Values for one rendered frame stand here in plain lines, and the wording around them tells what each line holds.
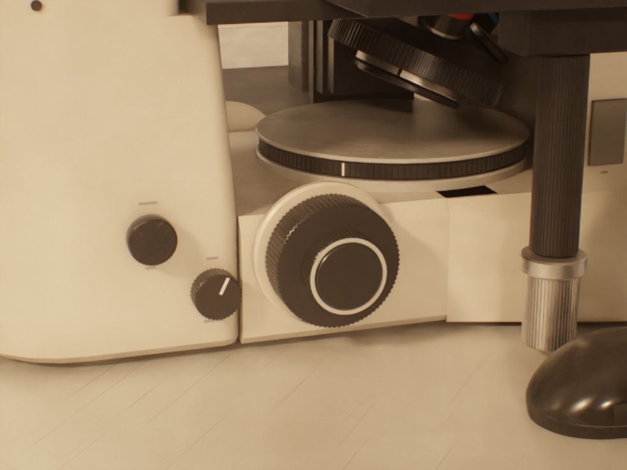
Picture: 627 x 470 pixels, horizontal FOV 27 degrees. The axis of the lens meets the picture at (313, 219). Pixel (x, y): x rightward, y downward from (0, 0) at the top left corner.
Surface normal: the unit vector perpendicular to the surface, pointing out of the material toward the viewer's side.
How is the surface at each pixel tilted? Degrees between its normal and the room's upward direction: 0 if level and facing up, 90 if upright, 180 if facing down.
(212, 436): 0
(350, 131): 0
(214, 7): 90
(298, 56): 90
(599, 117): 90
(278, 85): 0
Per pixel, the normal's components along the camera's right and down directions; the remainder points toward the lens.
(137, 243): 0.30, 0.28
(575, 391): -0.52, -0.45
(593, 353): -0.37, -0.79
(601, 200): 0.21, -0.43
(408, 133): 0.00, -0.96
